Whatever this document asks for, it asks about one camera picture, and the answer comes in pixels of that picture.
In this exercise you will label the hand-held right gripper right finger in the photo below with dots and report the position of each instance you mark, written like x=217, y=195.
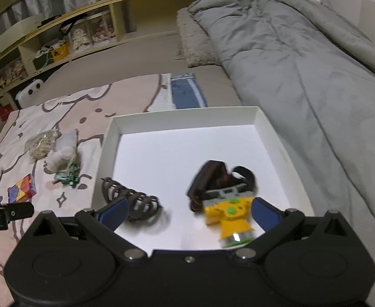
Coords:
x=265, y=217

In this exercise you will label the colourful patterned small box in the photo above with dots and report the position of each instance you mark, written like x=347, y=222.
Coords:
x=21, y=188

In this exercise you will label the white shallow box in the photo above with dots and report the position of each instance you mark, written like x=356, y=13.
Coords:
x=174, y=153

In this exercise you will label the beige fluffy pillow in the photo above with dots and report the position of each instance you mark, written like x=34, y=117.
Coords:
x=197, y=44

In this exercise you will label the dark green box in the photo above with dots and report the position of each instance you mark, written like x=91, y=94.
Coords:
x=40, y=61

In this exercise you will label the clear bag of dried strands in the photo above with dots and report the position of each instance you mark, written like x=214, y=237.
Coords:
x=41, y=145

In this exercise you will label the grey-white sachet pouch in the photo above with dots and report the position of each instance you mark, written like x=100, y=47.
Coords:
x=62, y=153

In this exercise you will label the white storage box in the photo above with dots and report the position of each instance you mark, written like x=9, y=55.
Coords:
x=17, y=32

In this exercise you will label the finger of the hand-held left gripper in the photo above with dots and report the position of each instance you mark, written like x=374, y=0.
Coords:
x=17, y=211

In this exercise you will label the printed cartoon blanket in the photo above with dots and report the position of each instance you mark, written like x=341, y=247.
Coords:
x=78, y=108

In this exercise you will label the yellow box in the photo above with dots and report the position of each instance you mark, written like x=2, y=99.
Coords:
x=61, y=52

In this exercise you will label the wooden shelf unit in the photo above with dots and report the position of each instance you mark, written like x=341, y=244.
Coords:
x=120, y=22

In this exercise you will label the black hair claw clip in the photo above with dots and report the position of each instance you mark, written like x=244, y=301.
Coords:
x=142, y=204

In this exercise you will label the blue striped cloth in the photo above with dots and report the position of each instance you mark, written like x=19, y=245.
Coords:
x=184, y=92

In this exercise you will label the grey duvet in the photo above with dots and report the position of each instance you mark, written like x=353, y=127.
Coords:
x=286, y=54

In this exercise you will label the red box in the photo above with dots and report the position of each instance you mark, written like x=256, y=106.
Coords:
x=4, y=114

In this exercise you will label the white device with two lenses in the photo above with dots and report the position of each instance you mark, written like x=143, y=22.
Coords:
x=30, y=92

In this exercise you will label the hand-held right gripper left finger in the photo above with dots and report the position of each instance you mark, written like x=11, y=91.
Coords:
x=115, y=211

